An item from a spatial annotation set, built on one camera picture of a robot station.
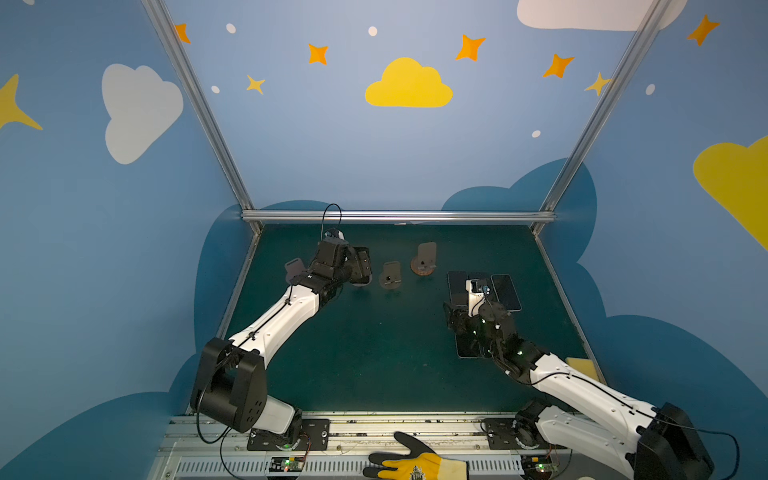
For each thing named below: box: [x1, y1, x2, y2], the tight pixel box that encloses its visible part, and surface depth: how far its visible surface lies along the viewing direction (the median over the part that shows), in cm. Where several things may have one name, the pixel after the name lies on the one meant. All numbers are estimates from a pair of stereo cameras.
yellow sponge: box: [565, 357, 599, 381], surface depth 88 cm
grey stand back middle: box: [379, 261, 402, 290], surface depth 103 cm
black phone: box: [350, 246, 373, 286], surface depth 80 cm
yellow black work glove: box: [363, 431, 469, 480], surface depth 70 cm
